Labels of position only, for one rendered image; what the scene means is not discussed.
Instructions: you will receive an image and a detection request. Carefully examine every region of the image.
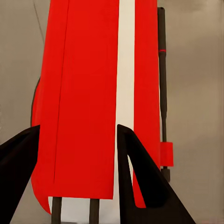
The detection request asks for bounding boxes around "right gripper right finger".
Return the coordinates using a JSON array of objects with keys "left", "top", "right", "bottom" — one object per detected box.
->
[{"left": 117, "top": 124, "right": 195, "bottom": 224}]

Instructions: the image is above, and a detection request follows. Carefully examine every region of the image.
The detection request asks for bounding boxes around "radio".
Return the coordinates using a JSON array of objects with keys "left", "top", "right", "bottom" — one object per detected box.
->
[{"left": 30, "top": 0, "right": 174, "bottom": 224}]

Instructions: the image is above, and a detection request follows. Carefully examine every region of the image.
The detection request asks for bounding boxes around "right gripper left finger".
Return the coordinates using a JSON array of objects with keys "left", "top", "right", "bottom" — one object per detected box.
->
[{"left": 0, "top": 125, "right": 40, "bottom": 224}]

